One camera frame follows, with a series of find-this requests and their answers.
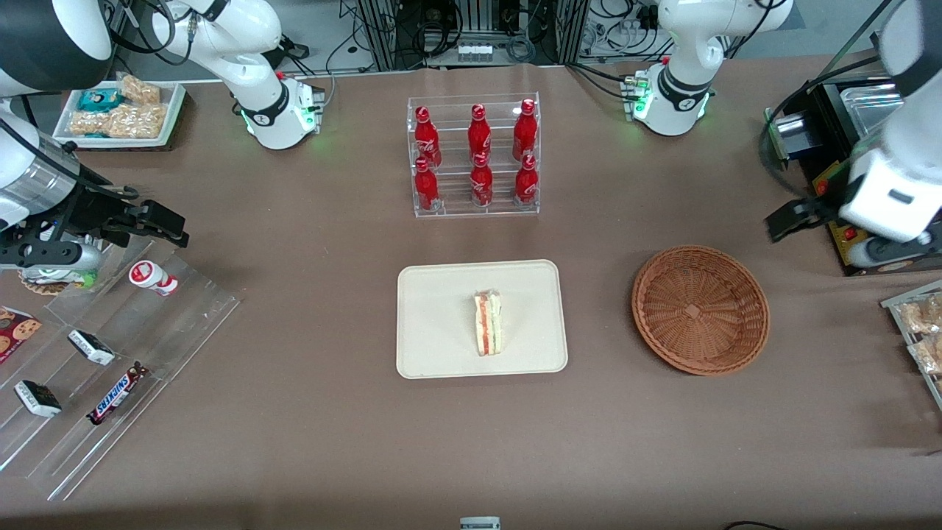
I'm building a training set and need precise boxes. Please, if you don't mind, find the white snack tray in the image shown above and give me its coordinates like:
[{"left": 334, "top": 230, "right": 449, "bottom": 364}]
[{"left": 53, "top": 79, "right": 186, "bottom": 149}]

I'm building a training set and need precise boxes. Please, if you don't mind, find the chocolate chip cookie pack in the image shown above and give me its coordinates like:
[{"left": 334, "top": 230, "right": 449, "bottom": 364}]
[{"left": 0, "top": 308, "right": 43, "bottom": 364}]

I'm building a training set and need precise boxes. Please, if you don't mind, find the steel pan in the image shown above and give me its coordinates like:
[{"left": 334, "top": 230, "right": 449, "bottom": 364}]
[{"left": 839, "top": 82, "right": 904, "bottom": 139}]

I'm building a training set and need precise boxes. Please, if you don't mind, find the triangular sandwich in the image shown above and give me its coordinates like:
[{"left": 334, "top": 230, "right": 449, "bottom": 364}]
[{"left": 472, "top": 289, "right": 503, "bottom": 357}]

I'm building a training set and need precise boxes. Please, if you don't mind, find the clear bagged pastry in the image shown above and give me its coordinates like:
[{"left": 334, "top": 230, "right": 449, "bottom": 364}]
[
  {"left": 908, "top": 335, "right": 942, "bottom": 376},
  {"left": 899, "top": 293, "right": 942, "bottom": 336}
]

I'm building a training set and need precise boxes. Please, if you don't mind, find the large rice cracker bag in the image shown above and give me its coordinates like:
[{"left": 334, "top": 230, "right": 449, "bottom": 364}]
[{"left": 69, "top": 103, "right": 169, "bottom": 140}]

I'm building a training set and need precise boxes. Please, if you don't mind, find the red cola bottle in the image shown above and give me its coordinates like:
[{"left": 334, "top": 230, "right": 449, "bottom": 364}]
[
  {"left": 468, "top": 104, "right": 492, "bottom": 159},
  {"left": 414, "top": 106, "right": 443, "bottom": 169},
  {"left": 514, "top": 155, "right": 539, "bottom": 207},
  {"left": 513, "top": 99, "right": 539, "bottom": 163},
  {"left": 414, "top": 158, "right": 441, "bottom": 213},
  {"left": 470, "top": 152, "right": 495, "bottom": 208}
]

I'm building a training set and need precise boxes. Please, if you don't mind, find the clear acrylic stepped display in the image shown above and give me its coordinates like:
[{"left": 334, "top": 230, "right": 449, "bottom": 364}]
[{"left": 0, "top": 237, "right": 241, "bottom": 502}]

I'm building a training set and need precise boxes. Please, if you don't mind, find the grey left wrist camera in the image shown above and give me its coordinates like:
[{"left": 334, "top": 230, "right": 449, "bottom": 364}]
[{"left": 846, "top": 234, "right": 942, "bottom": 270}]

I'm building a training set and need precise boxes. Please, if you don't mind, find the small rice cracker bag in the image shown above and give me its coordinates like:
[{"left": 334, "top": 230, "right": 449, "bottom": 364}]
[{"left": 118, "top": 74, "right": 162, "bottom": 105}]

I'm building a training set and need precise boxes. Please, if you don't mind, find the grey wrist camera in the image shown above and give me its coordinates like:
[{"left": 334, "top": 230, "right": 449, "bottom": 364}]
[
  {"left": 846, "top": 234, "right": 942, "bottom": 270},
  {"left": 0, "top": 239, "right": 104, "bottom": 285}
]

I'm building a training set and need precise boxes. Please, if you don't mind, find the green white drink bottle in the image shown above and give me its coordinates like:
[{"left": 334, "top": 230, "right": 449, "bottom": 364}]
[{"left": 18, "top": 266, "right": 99, "bottom": 295}]

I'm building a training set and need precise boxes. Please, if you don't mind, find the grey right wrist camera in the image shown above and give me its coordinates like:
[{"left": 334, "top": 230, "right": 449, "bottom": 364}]
[{"left": 0, "top": 239, "right": 104, "bottom": 285}]

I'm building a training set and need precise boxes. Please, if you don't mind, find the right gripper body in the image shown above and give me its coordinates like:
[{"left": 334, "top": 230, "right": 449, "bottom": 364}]
[{"left": 0, "top": 138, "right": 111, "bottom": 248}]

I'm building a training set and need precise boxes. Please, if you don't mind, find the grey tray with snacks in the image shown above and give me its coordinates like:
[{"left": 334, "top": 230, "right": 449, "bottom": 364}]
[{"left": 880, "top": 279, "right": 942, "bottom": 411}]

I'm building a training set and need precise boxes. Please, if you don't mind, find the Snickers chocolate bar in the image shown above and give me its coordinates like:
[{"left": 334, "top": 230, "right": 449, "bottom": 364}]
[{"left": 86, "top": 361, "right": 150, "bottom": 426}]

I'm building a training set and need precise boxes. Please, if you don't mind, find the brown wicker basket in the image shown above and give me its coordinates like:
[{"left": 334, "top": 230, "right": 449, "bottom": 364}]
[{"left": 631, "top": 245, "right": 771, "bottom": 376}]

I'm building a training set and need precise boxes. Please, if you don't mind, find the thick black cable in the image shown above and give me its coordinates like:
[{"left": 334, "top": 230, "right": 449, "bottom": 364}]
[{"left": 759, "top": 0, "right": 907, "bottom": 208}]

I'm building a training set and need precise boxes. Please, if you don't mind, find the cream plastic tray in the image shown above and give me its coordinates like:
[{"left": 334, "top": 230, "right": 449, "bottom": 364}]
[{"left": 397, "top": 259, "right": 569, "bottom": 380}]

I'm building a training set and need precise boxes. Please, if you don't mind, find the white red yogurt bottle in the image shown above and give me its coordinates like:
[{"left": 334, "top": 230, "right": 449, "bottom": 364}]
[{"left": 129, "top": 261, "right": 180, "bottom": 297}]

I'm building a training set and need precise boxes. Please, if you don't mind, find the aluminium equipment rack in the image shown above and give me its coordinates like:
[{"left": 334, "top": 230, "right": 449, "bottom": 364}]
[{"left": 356, "top": 0, "right": 591, "bottom": 71}]

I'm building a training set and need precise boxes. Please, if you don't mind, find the teal snack packet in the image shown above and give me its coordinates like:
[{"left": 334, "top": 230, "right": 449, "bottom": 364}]
[{"left": 77, "top": 88, "right": 123, "bottom": 113}]

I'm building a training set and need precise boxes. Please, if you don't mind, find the black sealing machine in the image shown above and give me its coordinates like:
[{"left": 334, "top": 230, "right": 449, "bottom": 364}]
[{"left": 764, "top": 74, "right": 942, "bottom": 278}]

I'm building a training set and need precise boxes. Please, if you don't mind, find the black white snack bar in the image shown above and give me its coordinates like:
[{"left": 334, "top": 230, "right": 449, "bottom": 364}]
[
  {"left": 68, "top": 330, "right": 116, "bottom": 367},
  {"left": 14, "top": 380, "right": 63, "bottom": 419}
]

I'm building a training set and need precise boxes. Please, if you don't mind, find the clear acrylic bottle rack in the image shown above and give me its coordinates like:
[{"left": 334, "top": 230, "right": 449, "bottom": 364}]
[{"left": 407, "top": 93, "right": 541, "bottom": 219}]

